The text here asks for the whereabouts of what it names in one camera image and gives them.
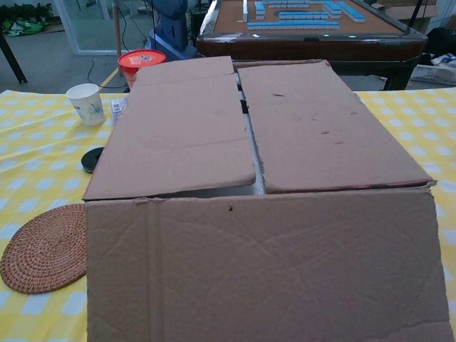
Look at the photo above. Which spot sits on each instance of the bright green bag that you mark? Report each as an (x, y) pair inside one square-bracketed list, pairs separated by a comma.
[(21, 28)]

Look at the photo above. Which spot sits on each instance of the glass partition white frame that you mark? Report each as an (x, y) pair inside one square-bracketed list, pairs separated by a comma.
[(92, 25)]

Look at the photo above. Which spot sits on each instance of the black round disc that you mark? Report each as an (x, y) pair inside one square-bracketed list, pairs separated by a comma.
[(89, 160)]

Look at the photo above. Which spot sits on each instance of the white plastic basket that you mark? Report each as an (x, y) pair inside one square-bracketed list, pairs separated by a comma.
[(440, 73)]

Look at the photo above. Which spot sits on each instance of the black table leg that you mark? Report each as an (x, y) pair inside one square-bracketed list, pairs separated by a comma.
[(14, 60)]

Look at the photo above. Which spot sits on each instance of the woven rattan coaster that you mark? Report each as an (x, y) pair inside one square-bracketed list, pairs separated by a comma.
[(46, 249)]

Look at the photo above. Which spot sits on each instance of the yellow white checked tablecloth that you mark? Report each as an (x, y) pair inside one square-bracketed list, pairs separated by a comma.
[(35, 160)]

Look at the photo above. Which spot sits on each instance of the small purple packet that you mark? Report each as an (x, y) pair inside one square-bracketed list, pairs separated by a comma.
[(117, 107)]

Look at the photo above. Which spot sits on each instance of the orange canister with red lid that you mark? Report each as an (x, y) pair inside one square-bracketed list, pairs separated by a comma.
[(139, 61)]

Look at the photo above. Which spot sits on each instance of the black bag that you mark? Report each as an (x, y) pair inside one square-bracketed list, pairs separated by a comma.
[(440, 41)]

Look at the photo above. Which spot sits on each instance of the mahjong tile row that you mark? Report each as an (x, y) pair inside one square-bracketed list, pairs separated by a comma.
[(303, 15), (347, 10), (253, 10), (292, 25), (292, 3)]

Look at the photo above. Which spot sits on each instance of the white paper cup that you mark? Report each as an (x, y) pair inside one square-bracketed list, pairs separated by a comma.
[(87, 107)]

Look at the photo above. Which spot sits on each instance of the dark wooden mahjong table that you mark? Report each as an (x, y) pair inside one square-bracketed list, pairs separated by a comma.
[(285, 44)]

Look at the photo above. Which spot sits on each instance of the wooden pole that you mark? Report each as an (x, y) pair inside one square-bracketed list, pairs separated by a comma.
[(116, 28)]

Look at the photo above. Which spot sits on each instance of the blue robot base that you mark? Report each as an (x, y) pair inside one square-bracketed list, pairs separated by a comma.
[(171, 32)]

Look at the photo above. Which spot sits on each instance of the brown cardboard box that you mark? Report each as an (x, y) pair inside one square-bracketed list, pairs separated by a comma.
[(249, 267)]

